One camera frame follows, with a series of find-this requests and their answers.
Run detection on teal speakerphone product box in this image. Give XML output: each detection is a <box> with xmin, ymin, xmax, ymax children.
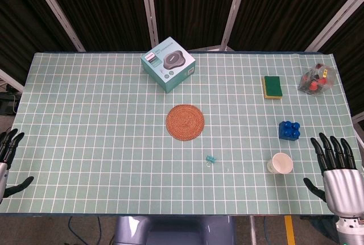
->
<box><xmin>140</xmin><ymin>36</ymin><xmax>196</xmax><ymax>94</ymax></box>

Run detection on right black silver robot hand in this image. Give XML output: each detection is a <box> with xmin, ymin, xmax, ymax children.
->
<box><xmin>303</xmin><ymin>132</ymin><xmax>364</xmax><ymax>218</ymax></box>

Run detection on dark partition fabric panel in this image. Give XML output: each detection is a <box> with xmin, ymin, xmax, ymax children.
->
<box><xmin>149</xmin><ymin>0</ymin><xmax>242</xmax><ymax>51</ymax></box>
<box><xmin>0</xmin><ymin>0</ymin><xmax>77</xmax><ymax>86</ymax></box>
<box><xmin>315</xmin><ymin>0</ymin><xmax>364</xmax><ymax>121</ymax></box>
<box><xmin>230</xmin><ymin>0</ymin><xmax>364</xmax><ymax>51</ymax></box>
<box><xmin>38</xmin><ymin>0</ymin><xmax>151</xmax><ymax>52</ymax></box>

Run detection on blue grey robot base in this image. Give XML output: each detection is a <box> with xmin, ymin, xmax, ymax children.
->
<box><xmin>113</xmin><ymin>215</ymin><xmax>237</xmax><ymax>245</ymax></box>

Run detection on green yellow scrub sponge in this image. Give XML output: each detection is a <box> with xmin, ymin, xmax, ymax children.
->
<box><xmin>261</xmin><ymin>75</ymin><xmax>284</xmax><ymax>99</ymax></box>

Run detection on blue plastic building block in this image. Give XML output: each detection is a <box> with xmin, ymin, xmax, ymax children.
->
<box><xmin>278</xmin><ymin>120</ymin><xmax>301</xmax><ymax>142</ymax></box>

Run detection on green white grid tablecloth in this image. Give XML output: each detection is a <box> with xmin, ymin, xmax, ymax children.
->
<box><xmin>0</xmin><ymin>51</ymin><xmax>364</xmax><ymax>215</ymax></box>

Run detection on clear bag of small toys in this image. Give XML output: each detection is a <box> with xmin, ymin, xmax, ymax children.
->
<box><xmin>297</xmin><ymin>63</ymin><xmax>336</xmax><ymax>97</ymax></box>

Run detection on round orange woven coaster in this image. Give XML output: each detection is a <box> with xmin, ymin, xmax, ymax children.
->
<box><xmin>166</xmin><ymin>104</ymin><xmax>205</xmax><ymax>142</ymax></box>

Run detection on yellow floor tape strip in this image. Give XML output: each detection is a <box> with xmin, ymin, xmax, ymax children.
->
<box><xmin>284</xmin><ymin>215</ymin><xmax>295</xmax><ymax>245</ymax></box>

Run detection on white paper cup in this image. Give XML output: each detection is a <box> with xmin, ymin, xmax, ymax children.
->
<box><xmin>266</xmin><ymin>152</ymin><xmax>294</xmax><ymax>175</ymax></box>

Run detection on black equipment box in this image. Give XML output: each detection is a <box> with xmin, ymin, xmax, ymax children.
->
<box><xmin>0</xmin><ymin>91</ymin><xmax>18</xmax><ymax>115</ymax></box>

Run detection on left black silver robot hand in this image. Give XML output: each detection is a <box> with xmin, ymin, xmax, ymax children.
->
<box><xmin>0</xmin><ymin>128</ymin><xmax>34</xmax><ymax>204</ymax></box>

